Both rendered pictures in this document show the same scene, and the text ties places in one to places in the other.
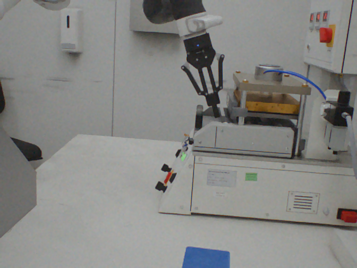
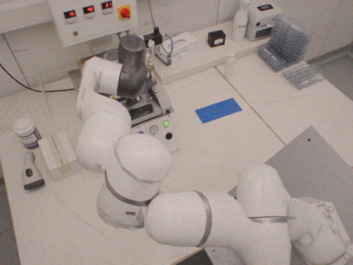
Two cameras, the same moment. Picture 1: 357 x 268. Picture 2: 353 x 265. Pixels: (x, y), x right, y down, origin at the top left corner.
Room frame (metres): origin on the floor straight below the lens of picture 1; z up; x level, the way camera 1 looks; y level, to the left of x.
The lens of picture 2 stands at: (1.48, 0.73, 1.91)
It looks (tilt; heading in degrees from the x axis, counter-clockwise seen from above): 52 degrees down; 240
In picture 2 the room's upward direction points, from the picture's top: straight up
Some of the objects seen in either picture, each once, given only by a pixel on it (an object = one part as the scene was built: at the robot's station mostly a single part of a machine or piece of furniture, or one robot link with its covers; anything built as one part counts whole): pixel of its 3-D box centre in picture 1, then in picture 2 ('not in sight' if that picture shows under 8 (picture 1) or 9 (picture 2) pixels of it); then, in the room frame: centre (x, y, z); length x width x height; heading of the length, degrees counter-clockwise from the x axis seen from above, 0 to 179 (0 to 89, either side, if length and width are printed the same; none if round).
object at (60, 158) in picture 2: not in sight; (60, 155); (1.55, -0.16, 0.80); 0.19 x 0.13 x 0.09; 88
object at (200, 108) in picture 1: (199, 115); (135, 113); (1.21, -0.06, 0.99); 0.15 x 0.02 x 0.04; 177
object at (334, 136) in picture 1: (333, 120); (152, 43); (0.98, -0.36, 1.05); 0.15 x 0.05 x 0.15; 177
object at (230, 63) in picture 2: not in sight; (229, 65); (0.57, -0.26, 0.82); 0.05 x 0.05 x 0.14
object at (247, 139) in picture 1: (239, 138); (155, 90); (1.07, -0.16, 0.96); 0.26 x 0.05 x 0.07; 87
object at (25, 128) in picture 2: not in sight; (28, 133); (1.64, -0.32, 0.82); 0.09 x 0.09 x 0.15
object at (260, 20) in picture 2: not in sight; (257, 16); (0.20, -0.50, 0.88); 0.25 x 0.20 x 0.17; 82
